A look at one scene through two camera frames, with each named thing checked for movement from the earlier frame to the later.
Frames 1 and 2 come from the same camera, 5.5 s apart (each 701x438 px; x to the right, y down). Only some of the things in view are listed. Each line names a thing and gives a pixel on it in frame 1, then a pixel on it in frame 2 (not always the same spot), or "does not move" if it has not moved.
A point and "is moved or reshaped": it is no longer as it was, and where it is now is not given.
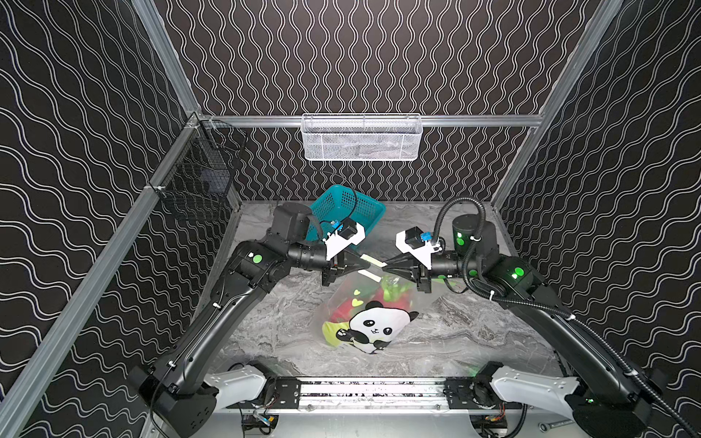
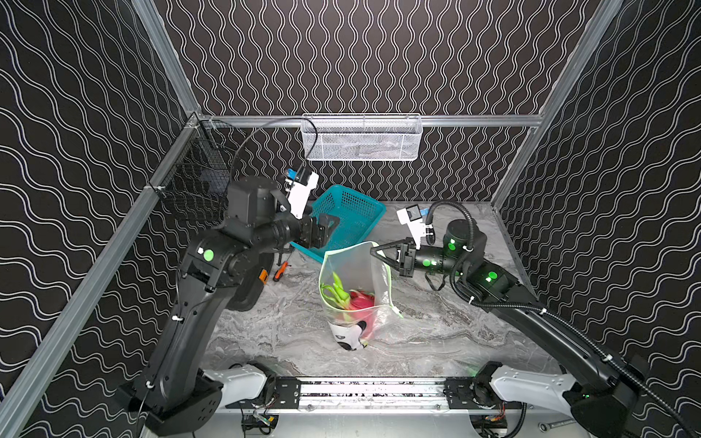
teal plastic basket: (344, 203) does not move
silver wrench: (545, 427) does not move
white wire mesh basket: (361, 137) does not move
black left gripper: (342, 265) to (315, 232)
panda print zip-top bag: (366, 313) is moved or reshaped
